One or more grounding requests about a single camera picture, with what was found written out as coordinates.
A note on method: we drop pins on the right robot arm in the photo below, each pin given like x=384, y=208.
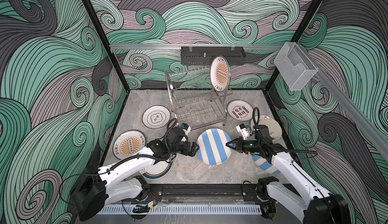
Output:
x=310, y=203

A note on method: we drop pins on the green red rimmed plate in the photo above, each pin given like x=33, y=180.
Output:
x=156, y=171

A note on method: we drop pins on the clear acrylic wall holder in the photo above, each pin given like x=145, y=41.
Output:
x=295, y=65

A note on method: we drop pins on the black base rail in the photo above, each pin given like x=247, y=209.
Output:
x=208, y=190

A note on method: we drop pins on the white plate red characters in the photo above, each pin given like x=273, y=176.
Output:
x=240, y=110

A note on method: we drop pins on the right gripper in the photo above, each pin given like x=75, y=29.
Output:
x=239, y=146

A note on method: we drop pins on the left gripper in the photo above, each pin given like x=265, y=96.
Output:
x=192, y=150

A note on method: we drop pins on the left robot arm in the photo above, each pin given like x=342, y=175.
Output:
x=97, y=187

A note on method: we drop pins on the cream floral plate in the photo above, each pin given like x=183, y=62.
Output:
x=274, y=129

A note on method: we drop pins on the white slotted cable duct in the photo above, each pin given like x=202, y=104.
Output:
x=186, y=209

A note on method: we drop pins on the black wall shelf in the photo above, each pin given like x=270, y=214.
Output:
x=204, y=55

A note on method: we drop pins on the white plate black outline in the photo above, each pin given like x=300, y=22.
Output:
x=156, y=117

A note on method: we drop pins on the orange sunburst plate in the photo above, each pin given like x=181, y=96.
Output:
x=220, y=74
x=128, y=144

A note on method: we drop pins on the blue striped plate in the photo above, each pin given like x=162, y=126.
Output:
x=213, y=149
x=264, y=165

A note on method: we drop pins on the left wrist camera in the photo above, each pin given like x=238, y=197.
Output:
x=178, y=134

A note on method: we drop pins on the steel wire dish rack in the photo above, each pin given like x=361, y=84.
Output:
x=194, y=101

